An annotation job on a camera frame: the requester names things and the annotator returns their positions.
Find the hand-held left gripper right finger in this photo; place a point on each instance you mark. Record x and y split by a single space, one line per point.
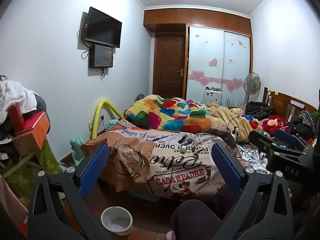
227 167

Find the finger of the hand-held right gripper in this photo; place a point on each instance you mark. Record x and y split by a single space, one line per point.
260 140
287 137

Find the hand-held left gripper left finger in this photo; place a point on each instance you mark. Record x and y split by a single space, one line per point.
93 170

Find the small white tube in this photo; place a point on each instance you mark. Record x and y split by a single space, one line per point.
183 149

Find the black cosmetic tube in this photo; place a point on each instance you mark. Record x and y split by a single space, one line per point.
184 138

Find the white waste bin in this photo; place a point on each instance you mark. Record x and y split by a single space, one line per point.
116 221

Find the red plush toy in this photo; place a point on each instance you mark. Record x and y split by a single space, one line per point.
273 122

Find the dark clothing pile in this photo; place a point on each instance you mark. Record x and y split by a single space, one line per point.
303 125

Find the teal cloth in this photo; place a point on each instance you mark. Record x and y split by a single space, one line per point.
76 146

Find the black striped garment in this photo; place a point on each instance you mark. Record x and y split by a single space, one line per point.
260 110

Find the wooden bed headboard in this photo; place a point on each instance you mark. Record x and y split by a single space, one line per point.
280 101

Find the newspaper print bed sheet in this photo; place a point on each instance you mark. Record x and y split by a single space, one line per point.
140 160

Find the large green leaf-print fabric box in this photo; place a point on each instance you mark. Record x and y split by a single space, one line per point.
47 160

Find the yellow foam tube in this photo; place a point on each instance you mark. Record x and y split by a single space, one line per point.
97 115

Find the standing electric fan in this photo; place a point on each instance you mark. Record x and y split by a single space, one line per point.
252 82

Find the person's dark trousers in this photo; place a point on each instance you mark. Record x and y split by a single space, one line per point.
197 217

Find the white boxy appliance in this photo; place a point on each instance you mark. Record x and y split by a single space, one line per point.
212 97

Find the colourful patchwork blanket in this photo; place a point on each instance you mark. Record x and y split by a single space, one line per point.
175 116

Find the black marker pen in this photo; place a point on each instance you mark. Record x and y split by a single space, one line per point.
160 138

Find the red wooden box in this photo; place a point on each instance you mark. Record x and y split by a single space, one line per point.
30 127

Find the pink slipper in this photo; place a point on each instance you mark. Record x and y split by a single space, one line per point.
170 235

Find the frosted wardrobe with heart stickers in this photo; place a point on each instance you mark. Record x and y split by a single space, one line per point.
215 52

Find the white towel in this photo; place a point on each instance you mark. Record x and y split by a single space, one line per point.
13 96

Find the brown wooden door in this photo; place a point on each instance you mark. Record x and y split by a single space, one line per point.
168 65

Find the wooden overhead cabinet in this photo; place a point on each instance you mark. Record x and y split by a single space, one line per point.
197 17

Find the small black wall monitor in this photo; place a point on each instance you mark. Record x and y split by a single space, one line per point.
101 56

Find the large black wall television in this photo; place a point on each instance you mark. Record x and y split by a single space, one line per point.
103 27

